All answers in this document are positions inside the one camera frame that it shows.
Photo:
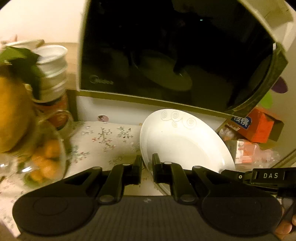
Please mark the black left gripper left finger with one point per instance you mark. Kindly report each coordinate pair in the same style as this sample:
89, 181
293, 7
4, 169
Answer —
120, 176

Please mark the red labelled glass mug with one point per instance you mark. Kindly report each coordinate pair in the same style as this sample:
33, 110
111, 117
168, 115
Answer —
58, 114

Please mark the large yellow pomelo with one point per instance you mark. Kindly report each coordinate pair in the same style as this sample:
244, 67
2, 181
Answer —
18, 67

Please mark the red walnut drink carton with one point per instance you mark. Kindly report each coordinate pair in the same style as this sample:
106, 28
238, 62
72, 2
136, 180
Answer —
259, 126

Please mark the right hand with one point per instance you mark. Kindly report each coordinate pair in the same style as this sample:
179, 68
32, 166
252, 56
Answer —
284, 228

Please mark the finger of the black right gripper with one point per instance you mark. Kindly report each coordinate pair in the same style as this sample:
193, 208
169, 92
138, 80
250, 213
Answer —
276, 181

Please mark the plastic bag with boxes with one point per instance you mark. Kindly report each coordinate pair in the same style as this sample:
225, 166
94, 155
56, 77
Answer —
245, 153

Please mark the white plate with swirls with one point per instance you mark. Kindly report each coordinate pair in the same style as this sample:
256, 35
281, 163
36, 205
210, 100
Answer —
179, 137

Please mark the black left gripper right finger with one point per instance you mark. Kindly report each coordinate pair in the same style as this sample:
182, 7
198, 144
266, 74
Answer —
173, 175

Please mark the glass jar with oranges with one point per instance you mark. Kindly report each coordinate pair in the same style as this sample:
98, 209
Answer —
39, 159

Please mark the floral tablecloth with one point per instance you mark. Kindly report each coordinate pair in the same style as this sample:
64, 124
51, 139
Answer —
93, 144

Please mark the black microwave oven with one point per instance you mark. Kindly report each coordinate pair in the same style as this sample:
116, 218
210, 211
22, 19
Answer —
212, 55

